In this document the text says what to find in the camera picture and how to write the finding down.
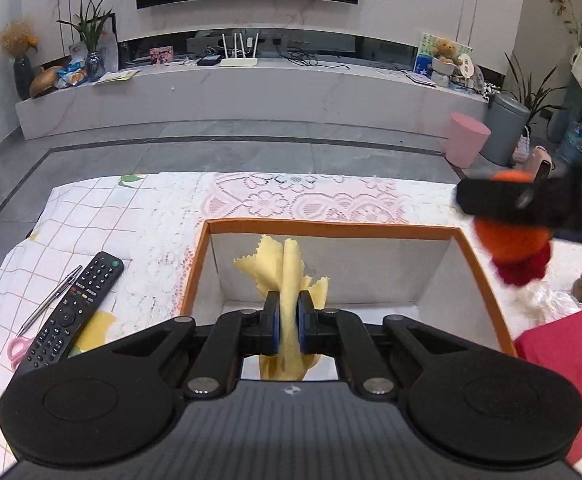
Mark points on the orange red knitted toy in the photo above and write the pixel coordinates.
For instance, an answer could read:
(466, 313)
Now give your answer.
(513, 245)

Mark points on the blue white snack packet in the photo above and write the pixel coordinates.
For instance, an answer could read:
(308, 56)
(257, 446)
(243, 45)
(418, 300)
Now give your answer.
(73, 75)

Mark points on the yellow cloth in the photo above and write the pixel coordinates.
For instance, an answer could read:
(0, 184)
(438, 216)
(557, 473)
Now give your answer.
(288, 270)

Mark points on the dark vase with dried flowers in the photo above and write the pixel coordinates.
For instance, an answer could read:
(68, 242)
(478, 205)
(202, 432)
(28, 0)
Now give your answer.
(21, 75)

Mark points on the red plastic storage box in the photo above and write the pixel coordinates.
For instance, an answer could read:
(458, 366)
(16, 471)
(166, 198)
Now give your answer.
(561, 355)

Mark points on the stack of papers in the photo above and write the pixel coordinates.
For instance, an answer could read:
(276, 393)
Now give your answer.
(116, 76)

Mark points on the trailing vine plant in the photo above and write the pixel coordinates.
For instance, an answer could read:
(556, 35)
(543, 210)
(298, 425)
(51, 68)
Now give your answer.
(561, 0)

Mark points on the brown bread loaf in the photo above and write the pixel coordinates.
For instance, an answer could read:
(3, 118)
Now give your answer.
(46, 82)

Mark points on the pink photo card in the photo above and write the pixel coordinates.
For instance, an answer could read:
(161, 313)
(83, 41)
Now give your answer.
(162, 56)

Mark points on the pink small heater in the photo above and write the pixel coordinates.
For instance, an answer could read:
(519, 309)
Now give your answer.
(540, 162)

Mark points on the brown teddy bear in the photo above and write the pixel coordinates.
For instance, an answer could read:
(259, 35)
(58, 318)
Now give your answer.
(445, 51)

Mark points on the pink round stool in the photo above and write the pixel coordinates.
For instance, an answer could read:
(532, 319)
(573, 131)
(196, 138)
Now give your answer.
(466, 140)

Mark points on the long-leaved potted plant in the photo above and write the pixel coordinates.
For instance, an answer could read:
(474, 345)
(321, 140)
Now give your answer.
(531, 90)

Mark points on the green printed card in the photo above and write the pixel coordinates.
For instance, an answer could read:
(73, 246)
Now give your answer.
(423, 47)

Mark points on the green plant in glass vase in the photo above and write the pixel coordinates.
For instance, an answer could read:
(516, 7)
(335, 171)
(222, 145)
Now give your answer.
(92, 35)

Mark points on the white marble television console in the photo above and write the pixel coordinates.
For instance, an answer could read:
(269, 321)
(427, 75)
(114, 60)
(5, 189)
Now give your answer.
(251, 100)

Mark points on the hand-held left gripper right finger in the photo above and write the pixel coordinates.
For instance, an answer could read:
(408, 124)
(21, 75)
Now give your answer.
(305, 327)

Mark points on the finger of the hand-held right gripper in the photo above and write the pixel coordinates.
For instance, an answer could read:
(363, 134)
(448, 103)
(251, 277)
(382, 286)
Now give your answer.
(501, 200)

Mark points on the orange cardboard box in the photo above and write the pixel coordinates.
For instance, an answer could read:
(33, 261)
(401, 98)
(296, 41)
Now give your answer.
(371, 265)

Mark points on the black remote control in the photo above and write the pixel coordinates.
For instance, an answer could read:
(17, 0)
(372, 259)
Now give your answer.
(76, 305)

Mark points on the checked tablecloth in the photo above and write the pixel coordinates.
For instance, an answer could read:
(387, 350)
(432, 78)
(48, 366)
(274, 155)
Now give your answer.
(36, 240)

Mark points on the black set-top box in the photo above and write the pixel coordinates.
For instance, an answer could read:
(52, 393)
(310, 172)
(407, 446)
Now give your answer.
(209, 61)

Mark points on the clear plastic wrapper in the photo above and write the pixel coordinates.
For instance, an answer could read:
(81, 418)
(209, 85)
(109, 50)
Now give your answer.
(546, 305)

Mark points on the white router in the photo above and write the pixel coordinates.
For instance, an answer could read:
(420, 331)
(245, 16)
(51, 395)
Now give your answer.
(239, 61)

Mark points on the grey trash bin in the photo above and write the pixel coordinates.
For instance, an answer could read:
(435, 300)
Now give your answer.
(506, 130)

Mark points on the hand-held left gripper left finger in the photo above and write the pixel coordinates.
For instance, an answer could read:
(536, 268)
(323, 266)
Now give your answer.
(271, 327)

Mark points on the silver pen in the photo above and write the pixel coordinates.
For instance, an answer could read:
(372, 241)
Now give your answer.
(51, 300)

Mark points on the large water bottle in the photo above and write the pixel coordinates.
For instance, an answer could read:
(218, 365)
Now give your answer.
(578, 140)

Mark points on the pink scissors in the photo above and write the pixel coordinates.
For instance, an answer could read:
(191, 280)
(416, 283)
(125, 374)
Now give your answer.
(18, 349)

